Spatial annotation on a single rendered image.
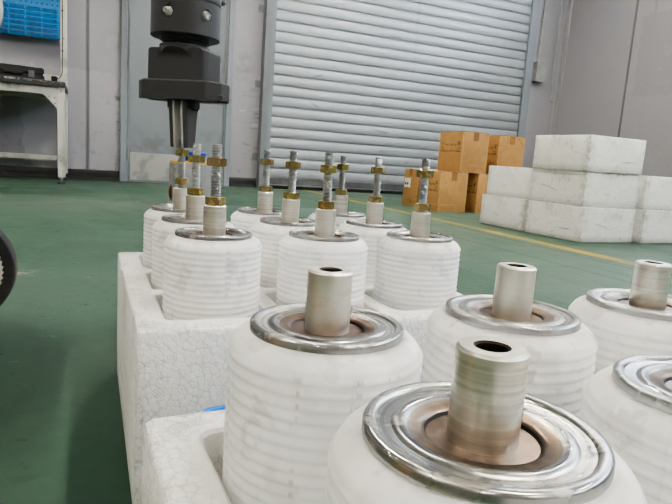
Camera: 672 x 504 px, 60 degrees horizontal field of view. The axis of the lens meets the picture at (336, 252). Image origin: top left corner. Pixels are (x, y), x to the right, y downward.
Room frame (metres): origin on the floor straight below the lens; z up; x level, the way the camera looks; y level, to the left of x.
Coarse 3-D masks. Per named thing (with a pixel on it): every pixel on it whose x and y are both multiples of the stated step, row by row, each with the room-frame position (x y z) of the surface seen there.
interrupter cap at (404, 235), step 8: (392, 232) 0.68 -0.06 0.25; (400, 232) 0.68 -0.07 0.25; (408, 232) 0.69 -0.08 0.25; (432, 232) 0.69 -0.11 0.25; (408, 240) 0.63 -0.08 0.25; (416, 240) 0.63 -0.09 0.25; (424, 240) 0.63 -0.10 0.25; (432, 240) 0.63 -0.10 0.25; (440, 240) 0.63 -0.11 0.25; (448, 240) 0.64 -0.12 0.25
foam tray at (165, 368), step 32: (128, 256) 0.80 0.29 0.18; (128, 288) 0.62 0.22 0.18; (128, 320) 0.58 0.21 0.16; (160, 320) 0.50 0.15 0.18; (192, 320) 0.51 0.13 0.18; (224, 320) 0.52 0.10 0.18; (416, 320) 0.58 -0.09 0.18; (128, 352) 0.57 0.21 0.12; (160, 352) 0.48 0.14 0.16; (192, 352) 0.49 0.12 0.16; (224, 352) 0.50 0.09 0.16; (128, 384) 0.57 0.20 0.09; (160, 384) 0.48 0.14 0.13; (192, 384) 0.49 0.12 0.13; (224, 384) 0.50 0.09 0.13; (128, 416) 0.56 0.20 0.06; (160, 416) 0.48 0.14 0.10; (128, 448) 0.55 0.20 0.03
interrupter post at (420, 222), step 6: (414, 216) 0.66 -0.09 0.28; (420, 216) 0.65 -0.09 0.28; (426, 216) 0.65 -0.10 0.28; (414, 222) 0.66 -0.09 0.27; (420, 222) 0.65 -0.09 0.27; (426, 222) 0.65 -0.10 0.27; (414, 228) 0.66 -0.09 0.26; (420, 228) 0.65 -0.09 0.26; (426, 228) 0.66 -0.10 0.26; (414, 234) 0.66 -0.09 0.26; (420, 234) 0.65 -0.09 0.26; (426, 234) 0.66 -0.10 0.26
